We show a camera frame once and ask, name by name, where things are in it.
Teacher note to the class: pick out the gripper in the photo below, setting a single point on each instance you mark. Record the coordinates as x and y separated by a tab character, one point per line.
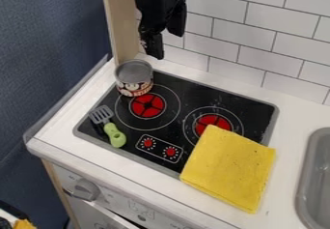
154	7

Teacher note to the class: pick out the toy stove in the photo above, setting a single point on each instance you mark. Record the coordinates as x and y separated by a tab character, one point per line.
180	110

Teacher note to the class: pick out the yellow cloth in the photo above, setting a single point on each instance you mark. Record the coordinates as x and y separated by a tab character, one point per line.
230	168

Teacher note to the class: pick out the silver can with label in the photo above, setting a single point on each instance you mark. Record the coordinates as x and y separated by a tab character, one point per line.
134	78

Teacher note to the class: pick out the toy sink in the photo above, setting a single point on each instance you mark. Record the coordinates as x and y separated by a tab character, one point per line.
316	181

